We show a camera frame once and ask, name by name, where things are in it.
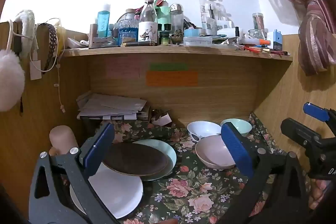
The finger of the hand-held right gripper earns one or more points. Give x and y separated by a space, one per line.
316 111
299 129

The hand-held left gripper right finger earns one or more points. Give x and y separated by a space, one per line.
236 150

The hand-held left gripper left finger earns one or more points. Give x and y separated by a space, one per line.
101 146

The pink bowl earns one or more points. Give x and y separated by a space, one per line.
212 153

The mint green bowl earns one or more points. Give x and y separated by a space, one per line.
242 127

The dark brown plate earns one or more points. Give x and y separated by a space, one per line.
136 158

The white plate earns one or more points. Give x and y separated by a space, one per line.
118 192

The light green plate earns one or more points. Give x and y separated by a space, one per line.
168 150

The white patterned bowl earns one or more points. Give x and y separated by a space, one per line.
204 128

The beige cylinder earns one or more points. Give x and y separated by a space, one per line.
63 137

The stack of white papers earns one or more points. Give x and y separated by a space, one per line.
110 107

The floral tablecloth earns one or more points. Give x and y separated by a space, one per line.
199 187

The wooden desk hutch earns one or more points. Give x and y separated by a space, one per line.
223 98

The small white box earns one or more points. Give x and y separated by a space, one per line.
164 119

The pink sticky note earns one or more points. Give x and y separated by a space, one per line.
123 70

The blue and white box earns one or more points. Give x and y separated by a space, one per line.
277 40

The red pens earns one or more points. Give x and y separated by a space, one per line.
262 50

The striped pink curtain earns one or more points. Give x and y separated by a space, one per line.
312 29

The orange marker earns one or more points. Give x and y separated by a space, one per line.
258 42

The orange sticky note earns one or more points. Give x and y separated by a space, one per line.
172 78

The small glass jar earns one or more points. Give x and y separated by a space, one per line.
256 34

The green sticky note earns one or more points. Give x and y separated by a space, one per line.
168 66

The clear tube of sticks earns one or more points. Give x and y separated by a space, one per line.
257 20

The dark brown tube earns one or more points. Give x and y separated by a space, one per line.
140 44

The white fluffy pompom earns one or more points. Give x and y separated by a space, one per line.
9 79

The clear plastic box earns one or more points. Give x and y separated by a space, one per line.
197 41

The dark lace headband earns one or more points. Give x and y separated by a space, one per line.
52 40

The cut glass jar blue liquid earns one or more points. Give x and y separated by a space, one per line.
128 31

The blue liquid bottle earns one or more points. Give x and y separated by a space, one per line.
104 22

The small green jar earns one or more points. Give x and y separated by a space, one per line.
164 39

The light blue round tin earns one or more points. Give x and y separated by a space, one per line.
191 33

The dried flower bowl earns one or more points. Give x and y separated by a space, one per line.
177 37

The clear glass bottle white label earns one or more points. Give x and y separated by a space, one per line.
147 27

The white blister packs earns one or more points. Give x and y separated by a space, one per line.
212 14

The white fluffy headband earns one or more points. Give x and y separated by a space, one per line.
27 24

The clear bottle silver cap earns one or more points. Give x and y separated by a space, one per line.
176 19

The green pump bottle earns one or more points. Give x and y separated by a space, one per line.
163 7

